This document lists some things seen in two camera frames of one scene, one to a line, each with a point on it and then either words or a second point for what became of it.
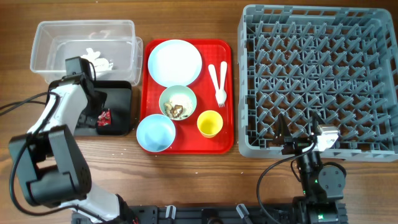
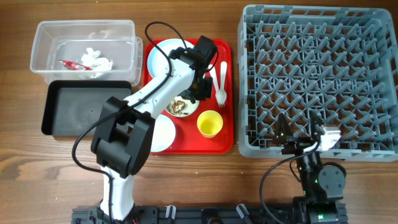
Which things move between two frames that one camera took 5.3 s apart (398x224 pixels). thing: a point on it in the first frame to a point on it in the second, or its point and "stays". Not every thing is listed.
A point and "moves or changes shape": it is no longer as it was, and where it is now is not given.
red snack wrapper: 105,117 moves or changes shape
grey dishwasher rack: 339,64 stays
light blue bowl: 155,132 stays
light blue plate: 175,63 stays
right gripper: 295,144 stays
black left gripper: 102,96 to 204,94
